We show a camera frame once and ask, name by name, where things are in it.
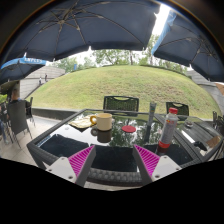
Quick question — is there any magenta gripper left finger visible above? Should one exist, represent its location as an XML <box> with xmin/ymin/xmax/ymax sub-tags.
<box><xmin>46</xmin><ymin>145</ymin><xmax>96</xmax><ymax>187</ymax></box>

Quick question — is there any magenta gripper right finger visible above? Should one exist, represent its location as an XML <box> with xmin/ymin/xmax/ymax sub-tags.
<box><xmin>133</xmin><ymin>145</ymin><xmax>181</xmax><ymax>185</ymax></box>

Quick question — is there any plastic water bottle red cap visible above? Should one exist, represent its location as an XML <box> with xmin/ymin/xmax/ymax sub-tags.
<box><xmin>158</xmin><ymin>107</ymin><xmax>178</xmax><ymax>152</ymax></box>

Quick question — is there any glass top wicker table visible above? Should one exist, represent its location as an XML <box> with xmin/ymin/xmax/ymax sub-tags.
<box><xmin>27</xmin><ymin>109</ymin><xmax>224</xmax><ymax>186</ymax></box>

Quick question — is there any yellowish plate on table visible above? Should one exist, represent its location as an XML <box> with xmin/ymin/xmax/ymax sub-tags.
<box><xmin>69</xmin><ymin>116</ymin><xmax>92</xmax><ymax>129</ymax></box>

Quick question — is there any red round coaster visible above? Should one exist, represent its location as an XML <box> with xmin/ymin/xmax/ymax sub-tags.
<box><xmin>122</xmin><ymin>125</ymin><xmax>136</xmax><ymax>133</ymax></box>

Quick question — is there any cream ceramic mug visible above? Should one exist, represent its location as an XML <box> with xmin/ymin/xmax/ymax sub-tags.
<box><xmin>90</xmin><ymin>113</ymin><xmax>112</xmax><ymax>131</ymax></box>

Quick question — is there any small glass ashtray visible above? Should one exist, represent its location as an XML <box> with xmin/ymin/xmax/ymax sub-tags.
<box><xmin>184</xmin><ymin>120</ymin><xmax>193</xmax><ymax>128</ymax></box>

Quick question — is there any grey umbrella pole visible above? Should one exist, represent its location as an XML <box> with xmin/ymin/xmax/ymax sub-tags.
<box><xmin>144</xmin><ymin>102</ymin><xmax>156</xmax><ymax>143</ymax></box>

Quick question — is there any dark plastic chair right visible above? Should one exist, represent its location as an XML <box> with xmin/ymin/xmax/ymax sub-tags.
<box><xmin>166</xmin><ymin>102</ymin><xmax>189</xmax><ymax>116</ymax></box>

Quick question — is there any dark wicker chair left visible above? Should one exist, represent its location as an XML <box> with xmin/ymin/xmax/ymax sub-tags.
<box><xmin>7</xmin><ymin>100</ymin><xmax>30</xmax><ymax>139</ymax></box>

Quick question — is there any seated person at left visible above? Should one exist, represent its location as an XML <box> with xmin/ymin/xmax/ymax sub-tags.
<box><xmin>10</xmin><ymin>89</ymin><xmax>31</xmax><ymax>108</ymax></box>

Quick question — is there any navy patio umbrella left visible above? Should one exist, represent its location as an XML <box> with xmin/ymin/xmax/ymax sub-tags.
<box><xmin>0</xmin><ymin>57</ymin><xmax>46</xmax><ymax>84</ymax></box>

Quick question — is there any navy patio umbrella right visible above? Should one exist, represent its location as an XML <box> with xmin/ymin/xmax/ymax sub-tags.
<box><xmin>151</xmin><ymin>10</ymin><xmax>224</xmax><ymax>82</ymax></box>

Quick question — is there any large navy patio umbrella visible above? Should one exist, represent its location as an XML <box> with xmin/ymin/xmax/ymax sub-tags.
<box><xmin>0</xmin><ymin>0</ymin><xmax>160</xmax><ymax>63</ymax></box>

